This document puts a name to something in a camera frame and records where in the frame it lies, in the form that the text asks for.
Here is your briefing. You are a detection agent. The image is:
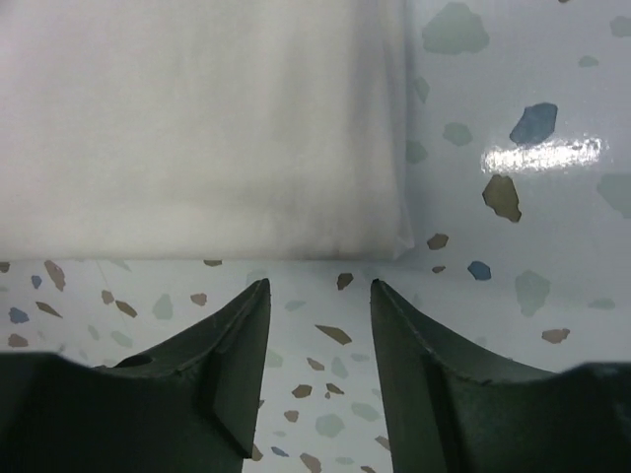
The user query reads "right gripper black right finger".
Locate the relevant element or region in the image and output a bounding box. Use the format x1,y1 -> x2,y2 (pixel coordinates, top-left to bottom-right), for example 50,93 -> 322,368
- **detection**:
370,280 -> 630,472

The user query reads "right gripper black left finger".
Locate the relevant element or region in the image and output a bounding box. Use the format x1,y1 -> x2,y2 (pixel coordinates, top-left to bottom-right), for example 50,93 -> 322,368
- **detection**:
1,279 -> 271,472

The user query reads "white t-shirt with red print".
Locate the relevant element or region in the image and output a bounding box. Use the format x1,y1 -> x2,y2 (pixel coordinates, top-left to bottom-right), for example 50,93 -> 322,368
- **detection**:
1,1 -> 414,261

